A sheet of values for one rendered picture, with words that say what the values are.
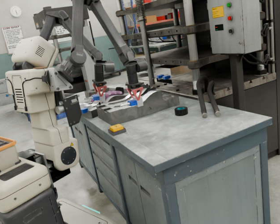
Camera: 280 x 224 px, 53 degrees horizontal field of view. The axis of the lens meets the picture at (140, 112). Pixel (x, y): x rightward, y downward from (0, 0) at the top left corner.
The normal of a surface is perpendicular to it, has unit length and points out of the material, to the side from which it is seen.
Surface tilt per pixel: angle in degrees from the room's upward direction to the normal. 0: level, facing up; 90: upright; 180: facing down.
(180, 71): 90
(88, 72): 90
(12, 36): 90
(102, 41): 90
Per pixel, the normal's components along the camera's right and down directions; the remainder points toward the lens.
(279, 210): -0.17, -0.94
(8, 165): 0.76, 0.10
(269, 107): 0.45, 0.18
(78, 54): 0.45, -0.19
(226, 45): -0.88, 0.27
